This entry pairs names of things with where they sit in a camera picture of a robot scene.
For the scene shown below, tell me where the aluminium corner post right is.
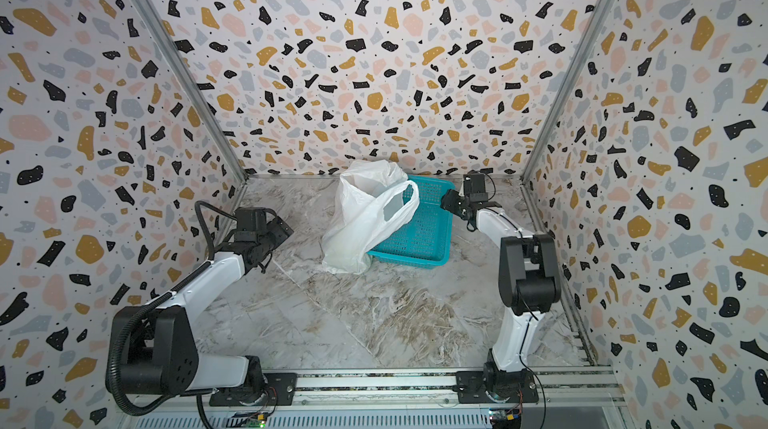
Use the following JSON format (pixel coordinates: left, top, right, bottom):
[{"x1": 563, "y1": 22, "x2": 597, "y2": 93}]
[{"x1": 520, "y1": 0, "x2": 637, "y2": 183}]

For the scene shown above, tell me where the white plastic bag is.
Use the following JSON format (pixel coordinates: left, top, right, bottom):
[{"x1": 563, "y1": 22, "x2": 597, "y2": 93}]
[{"x1": 321, "y1": 160, "x2": 420, "y2": 274}]

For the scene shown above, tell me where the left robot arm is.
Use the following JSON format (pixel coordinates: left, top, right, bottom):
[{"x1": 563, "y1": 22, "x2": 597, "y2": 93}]
[{"x1": 106, "y1": 207, "x2": 293, "y2": 411}]

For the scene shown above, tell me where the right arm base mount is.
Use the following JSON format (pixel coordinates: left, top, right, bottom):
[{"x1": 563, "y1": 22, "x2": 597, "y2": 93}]
[{"x1": 454, "y1": 369, "x2": 540, "y2": 405}]

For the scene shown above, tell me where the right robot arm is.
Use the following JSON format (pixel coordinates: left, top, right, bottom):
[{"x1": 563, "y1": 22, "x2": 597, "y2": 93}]
[{"x1": 440, "y1": 171, "x2": 562, "y2": 373}]

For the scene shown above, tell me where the teal plastic basket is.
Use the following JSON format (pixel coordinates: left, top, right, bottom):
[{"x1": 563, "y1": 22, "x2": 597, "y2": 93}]
[{"x1": 368, "y1": 175, "x2": 455, "y2": 269}]

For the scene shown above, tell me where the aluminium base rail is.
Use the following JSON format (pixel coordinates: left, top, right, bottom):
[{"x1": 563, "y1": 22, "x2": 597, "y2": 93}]
[{"x1": 116, "y1": 367, "x2": 634, "y2": 428}]

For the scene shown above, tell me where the aluminium corner post left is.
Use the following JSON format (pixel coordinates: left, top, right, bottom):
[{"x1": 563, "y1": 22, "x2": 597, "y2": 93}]
[{"x1": 131, "y1": 0, "x2": 248, "y2": 184}]

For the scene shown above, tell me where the aluminium corner post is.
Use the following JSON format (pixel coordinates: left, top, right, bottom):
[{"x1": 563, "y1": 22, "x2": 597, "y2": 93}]
[
  {"x1": 520, "y1": 0, "x2": 637, "y2": 183},
  {"x1": 131, "y1": 0, "x2": 248, "y2": 184}
]

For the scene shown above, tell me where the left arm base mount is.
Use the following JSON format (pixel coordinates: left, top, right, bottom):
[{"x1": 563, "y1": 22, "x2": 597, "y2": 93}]
[{"x1": 209, "y1": 372, "x2": 298, "y2": 410}]

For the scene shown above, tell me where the black corrugated cable conduit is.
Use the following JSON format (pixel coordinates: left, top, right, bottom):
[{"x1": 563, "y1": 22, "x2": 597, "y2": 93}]
[{"x1": 105, "y1": 293, "x2": 181, "y2": 417}]

